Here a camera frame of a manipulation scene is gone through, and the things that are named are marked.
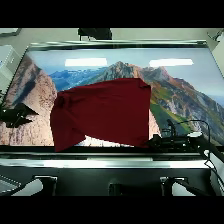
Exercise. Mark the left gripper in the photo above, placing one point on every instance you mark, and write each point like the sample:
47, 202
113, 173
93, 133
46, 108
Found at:
20, 115

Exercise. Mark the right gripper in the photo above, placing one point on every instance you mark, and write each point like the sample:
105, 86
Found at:
163, 142

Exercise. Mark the dark red garment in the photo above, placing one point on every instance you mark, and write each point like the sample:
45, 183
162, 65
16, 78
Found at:
106, 113

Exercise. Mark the silver frame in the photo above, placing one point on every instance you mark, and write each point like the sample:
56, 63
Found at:
110, 163

